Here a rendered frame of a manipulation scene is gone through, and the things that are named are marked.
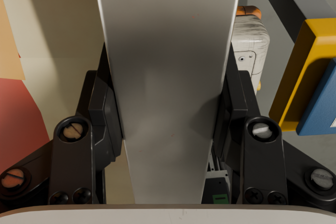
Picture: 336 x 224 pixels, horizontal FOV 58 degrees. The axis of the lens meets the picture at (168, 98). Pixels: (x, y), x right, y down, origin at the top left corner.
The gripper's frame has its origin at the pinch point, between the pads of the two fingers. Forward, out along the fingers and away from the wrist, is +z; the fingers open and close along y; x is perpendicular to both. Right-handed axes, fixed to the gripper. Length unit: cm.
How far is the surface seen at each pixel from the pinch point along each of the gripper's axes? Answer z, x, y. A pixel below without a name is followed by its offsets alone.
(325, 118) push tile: 10.3, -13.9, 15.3
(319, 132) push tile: 10.3, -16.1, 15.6
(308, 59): 11.7, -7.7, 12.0
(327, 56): 11.8, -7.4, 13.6
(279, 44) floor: 111, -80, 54
